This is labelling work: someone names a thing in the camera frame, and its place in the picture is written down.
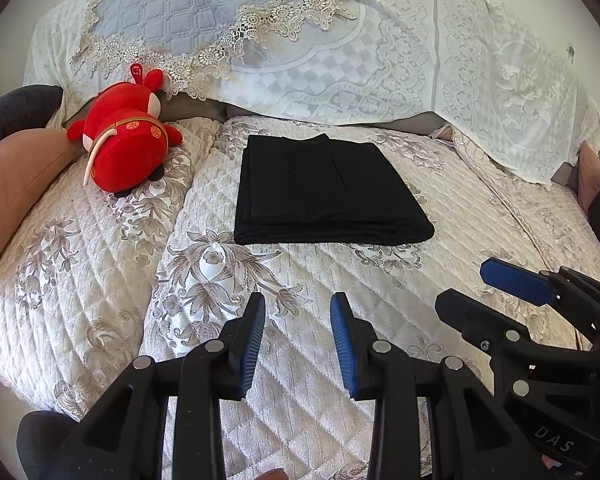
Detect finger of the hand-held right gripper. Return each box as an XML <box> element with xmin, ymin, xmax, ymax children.
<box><xmin>480</xmin><ymin>258</ymin><xmax>600</xmax><ymax>332</ymax></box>
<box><xmin>435</xmin><ymin>288</ymin><xmax>600</xmax><ymax>369</ymax></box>

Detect pink pillow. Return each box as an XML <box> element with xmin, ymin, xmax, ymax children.
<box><xmin>577</xmin><ymin>141</ymin><xmax>600</xmax><ymax>214</ymax></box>

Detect blue-grey quilted throw lace trim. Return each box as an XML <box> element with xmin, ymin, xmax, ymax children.
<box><xmin>70</xmin><ymin>0</ymin><xmax>362</xmax><ymax>102</ymax></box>

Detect person's leg in dark clothing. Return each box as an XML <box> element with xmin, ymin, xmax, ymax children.
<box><xmin>16</xmin><ymin>410</ymin><xmax>82</xmax><ymax>480</ymax></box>

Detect tan pillow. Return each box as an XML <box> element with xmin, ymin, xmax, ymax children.
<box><xmin>0</xmin><ymin>127</ymin><xmax>89</xmax><ymax>274</ymax></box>

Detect red plush toy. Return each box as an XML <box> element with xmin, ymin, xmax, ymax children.
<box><xmin>66</xmin><ymin>63</ymin><xmax>184</xmax><ymax>194</ymax></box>

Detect black pants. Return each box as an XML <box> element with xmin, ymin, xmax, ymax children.
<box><xmin>233</xmin><ymin>133</ymin><xmax>435</xmax><ymax>246</ymax></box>

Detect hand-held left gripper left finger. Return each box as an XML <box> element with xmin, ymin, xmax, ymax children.
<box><xmin>45</xmin><ymin>292</ymin><xmax>266</xmax><ymax>480</ymax></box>

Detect dark grey cushion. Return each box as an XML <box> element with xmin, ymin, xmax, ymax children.
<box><xmin>0</xmin><ymin>85</ymin><xmax>65</xmax><ymax>159</ymax></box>

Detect cream quilted floral seat cover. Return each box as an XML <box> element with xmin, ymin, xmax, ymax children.
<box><xmin>0</xmin><ymin>117</ymin><xmax>221</xmax><ymax>422</ymax></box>
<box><xmin>140</xmin><ymin>115</ymin><xmax>587</xmax><ymax>480</ymax></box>
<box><xmin>450</xmin><ymin>127</ymin><xmax>600</xmax><ymax>307</ymax></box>

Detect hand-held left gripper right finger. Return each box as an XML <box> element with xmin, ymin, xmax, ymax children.
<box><xmin>329</xmin><ymin>292</ymin><xmax>556</xmax><ymax>480</ymax></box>

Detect white lace cover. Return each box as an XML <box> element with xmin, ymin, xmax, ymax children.
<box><xmin>22</xmin><ymin>0</ymin><xmax>600</xmax><ymax>187</ymax></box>

